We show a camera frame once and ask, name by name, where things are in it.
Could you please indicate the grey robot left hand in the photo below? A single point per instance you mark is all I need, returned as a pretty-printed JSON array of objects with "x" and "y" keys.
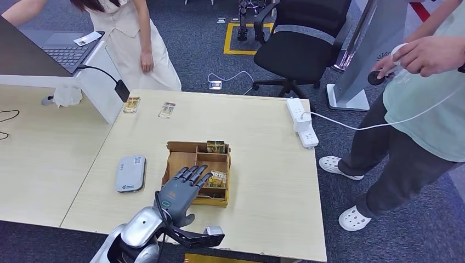
[{"x": 178, "y": 198}]

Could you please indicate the person's right hand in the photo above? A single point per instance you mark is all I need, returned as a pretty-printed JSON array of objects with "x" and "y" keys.
[{"x": 383, "y": 67}]

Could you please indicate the person's left hand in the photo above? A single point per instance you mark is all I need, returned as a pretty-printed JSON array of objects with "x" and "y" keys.
[
  {"x": 147, "y": 61},
  {"x": 432, "y": 54}
]

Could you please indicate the black round controller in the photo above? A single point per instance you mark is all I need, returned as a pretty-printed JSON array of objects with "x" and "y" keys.
[{"x": 375, "y": 77}]

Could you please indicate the white handheld controller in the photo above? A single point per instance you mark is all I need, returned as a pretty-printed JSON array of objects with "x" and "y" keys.
[{"x": 397, "y": 46}]

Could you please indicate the white ID card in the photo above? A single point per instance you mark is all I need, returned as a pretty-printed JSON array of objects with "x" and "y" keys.
[{"x": 87, "y": 38}]

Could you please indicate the person's left forearm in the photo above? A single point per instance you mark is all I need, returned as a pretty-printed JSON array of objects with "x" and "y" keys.
[{"x": 143, "y": 25}]

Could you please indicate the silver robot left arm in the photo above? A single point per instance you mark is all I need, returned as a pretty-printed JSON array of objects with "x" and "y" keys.
[{"x": 141, "y": 227}]

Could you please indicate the person's right forearm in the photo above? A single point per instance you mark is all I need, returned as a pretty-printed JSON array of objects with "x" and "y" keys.
[
  {"x": 20, "y": 12},
  {"x": 432, "y": 21}
]

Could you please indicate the person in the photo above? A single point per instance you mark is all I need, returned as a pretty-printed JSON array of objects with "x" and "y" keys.
[
  {"x": 428, "y": 116},
  {"x": 125, "y": 36}
]

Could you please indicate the room key card HOTEL print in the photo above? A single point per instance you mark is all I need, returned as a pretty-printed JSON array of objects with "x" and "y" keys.
[{"x": 218, "y": 179}]

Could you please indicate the grey card reader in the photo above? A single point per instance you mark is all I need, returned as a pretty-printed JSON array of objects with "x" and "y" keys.
[{"x": 130, "y": 173}]

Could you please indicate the green gold room key card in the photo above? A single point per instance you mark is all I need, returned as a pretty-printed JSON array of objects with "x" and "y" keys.
[{"x": 215, "y": 146}]

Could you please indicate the silver kiosk stand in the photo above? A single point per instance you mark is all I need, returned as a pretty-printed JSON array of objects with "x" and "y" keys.
[{"x": 366, "y": 61}]

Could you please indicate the wooden organizer box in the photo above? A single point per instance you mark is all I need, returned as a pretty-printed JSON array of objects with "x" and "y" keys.
[{"x": 178, "y": 159}]

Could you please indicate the white raised desk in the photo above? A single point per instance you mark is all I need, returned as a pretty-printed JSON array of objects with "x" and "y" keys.
[{"x": 101, "y": 90}]

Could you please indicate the metal floor socket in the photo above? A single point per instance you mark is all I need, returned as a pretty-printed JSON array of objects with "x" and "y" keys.
[{"x": 215, "y": 85}]

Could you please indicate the dark grey laptop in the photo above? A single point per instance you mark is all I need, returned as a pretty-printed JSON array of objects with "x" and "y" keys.
[{"x": 63, "y": 56}]

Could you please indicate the yellow floor tape square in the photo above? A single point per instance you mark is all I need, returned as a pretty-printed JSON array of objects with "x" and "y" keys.
[{"x": 227, "y": 39}]

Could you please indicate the white crumpled tissue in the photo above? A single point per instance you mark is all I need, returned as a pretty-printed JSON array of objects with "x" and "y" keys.
[{"x": 68, "y": 96}]

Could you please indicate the black office chair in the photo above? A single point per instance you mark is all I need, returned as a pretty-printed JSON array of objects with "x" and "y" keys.
[{"x": 297, "y": 54}]

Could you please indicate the white plug charger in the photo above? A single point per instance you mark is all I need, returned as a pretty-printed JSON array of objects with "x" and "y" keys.
[{"x": 302, "y": 122}]

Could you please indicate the black robot legs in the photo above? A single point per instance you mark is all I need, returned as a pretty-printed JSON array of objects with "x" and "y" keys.
[{"x": 242, "y": 34}]

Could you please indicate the white power strip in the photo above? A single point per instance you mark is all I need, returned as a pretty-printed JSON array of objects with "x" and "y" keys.
[{"x": 308, "y": 137}]

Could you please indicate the grey desk grommet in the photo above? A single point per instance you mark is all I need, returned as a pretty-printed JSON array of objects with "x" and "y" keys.
[{"x": 46, "y": 100}]

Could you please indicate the white clog shoe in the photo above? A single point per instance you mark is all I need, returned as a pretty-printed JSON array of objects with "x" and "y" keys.
[
  {"x": 353, "y": 219},
  {"x": 340, "y": 168}
]

